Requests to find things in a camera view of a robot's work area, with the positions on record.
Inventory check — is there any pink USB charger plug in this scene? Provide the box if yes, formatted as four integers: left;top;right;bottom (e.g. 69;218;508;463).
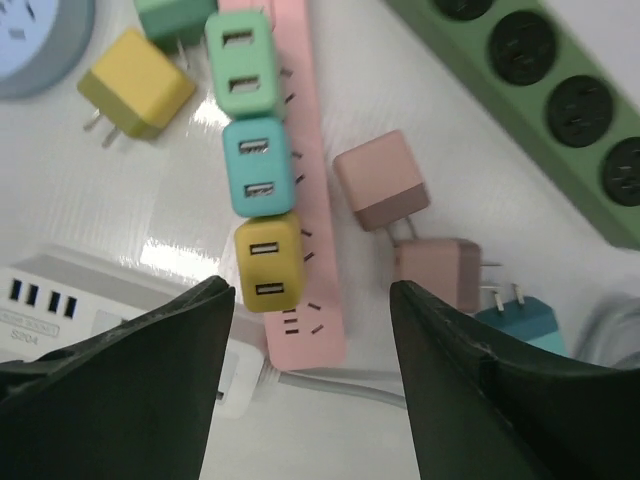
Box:
333;130;431;239

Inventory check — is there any green power strip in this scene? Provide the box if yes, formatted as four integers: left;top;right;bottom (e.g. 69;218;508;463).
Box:
388;0;639;250

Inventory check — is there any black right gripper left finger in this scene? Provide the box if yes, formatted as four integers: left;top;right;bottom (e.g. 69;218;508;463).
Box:
1;276;235;479

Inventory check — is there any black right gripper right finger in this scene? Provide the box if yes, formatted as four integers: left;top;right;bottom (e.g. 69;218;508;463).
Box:
389;281;639;479

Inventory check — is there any white power strip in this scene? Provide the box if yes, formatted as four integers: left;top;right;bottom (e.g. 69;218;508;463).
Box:
1;247;266;419

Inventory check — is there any yellow USB charger plug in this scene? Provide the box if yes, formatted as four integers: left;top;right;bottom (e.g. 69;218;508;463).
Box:
77;28;196;148

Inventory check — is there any green USB charger plug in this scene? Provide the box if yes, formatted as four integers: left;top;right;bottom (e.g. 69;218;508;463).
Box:
205;9;284;119

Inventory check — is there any teal USB charger plug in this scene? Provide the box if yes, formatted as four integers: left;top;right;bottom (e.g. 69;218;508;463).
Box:
222;117;295;218

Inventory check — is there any round blue power strip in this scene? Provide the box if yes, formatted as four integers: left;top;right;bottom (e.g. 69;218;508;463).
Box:
1;0;96;100

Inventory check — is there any pink power strip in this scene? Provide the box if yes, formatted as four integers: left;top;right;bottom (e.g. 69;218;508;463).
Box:
218;0;347;371

